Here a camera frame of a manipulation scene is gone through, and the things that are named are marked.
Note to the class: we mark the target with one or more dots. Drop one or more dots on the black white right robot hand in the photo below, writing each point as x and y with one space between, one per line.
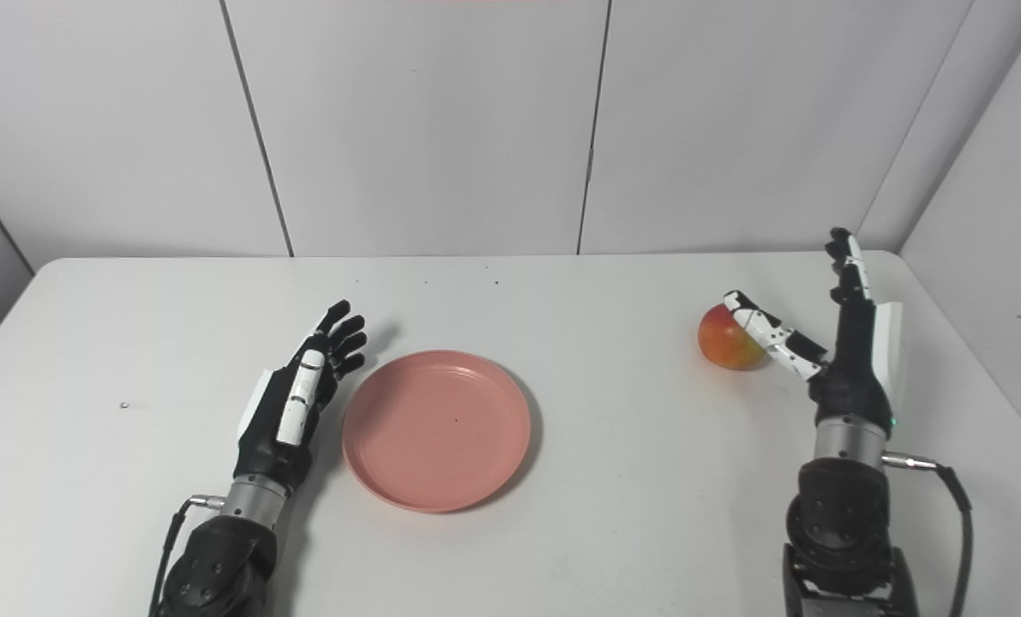
853 368

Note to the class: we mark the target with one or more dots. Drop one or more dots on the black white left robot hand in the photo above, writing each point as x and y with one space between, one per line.
274 433

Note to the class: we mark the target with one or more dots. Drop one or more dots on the red yellow pomegranate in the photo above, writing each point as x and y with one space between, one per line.
724 343

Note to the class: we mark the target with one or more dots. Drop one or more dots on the pink round plate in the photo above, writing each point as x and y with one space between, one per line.
437 428

